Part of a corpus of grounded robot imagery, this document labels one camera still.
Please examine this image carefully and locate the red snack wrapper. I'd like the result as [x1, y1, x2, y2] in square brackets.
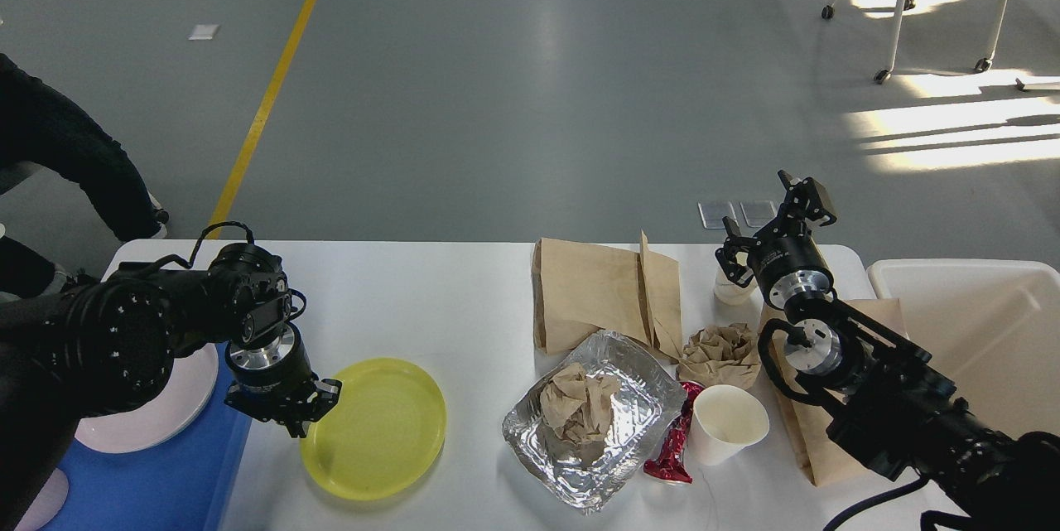
[641, 380, 705, 485]

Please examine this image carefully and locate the white paper cup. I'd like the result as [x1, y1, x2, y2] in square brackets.
[687, 384, 771, 466]

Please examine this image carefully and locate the brown paper bag under arm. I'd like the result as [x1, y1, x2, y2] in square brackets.
[769, 298, 908, 486]

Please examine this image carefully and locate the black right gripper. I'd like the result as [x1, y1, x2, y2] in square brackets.
[716, 170, 837, 311]

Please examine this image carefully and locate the crumpled brown paper ball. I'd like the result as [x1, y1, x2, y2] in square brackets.
[677, 323, 762, 390]

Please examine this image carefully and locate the aluminium foil tray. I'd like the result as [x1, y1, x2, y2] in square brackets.
[501, 331, 687, 513]

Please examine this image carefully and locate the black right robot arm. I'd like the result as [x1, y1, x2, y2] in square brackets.
[716, 170, 1059, 530]

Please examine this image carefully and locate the white plastic bin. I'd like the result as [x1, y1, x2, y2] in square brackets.
[868, 258, 1059, 437]

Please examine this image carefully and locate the pink cup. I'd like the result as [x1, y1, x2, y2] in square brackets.
[14, 468, 70, 531]

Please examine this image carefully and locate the seated person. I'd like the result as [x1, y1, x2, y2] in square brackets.
[0, 53, 171, 300]

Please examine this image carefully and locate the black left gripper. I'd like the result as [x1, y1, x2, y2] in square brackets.
[224, 324, 342, 439]

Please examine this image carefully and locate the blue plastic tray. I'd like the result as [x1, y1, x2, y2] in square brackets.
[46, 346, 250, 530]

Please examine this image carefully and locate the small white cup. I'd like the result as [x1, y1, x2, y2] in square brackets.
[713, 269, 758, 306]

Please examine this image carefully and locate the yellow plastic plate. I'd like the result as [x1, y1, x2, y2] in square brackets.
[300, 357, 447, 501]

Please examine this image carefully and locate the flat brown paper bag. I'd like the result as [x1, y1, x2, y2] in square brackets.
[531, 236, 684, 364]

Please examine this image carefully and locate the pink plate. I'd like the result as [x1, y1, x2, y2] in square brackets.
[75, 346, 219, 453]

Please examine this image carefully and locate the crumpled brown paper in tray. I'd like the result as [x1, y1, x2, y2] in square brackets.
[540, 362, 620, 445]

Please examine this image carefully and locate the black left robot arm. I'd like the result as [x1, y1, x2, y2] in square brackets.
[2, 234, 341, 530]

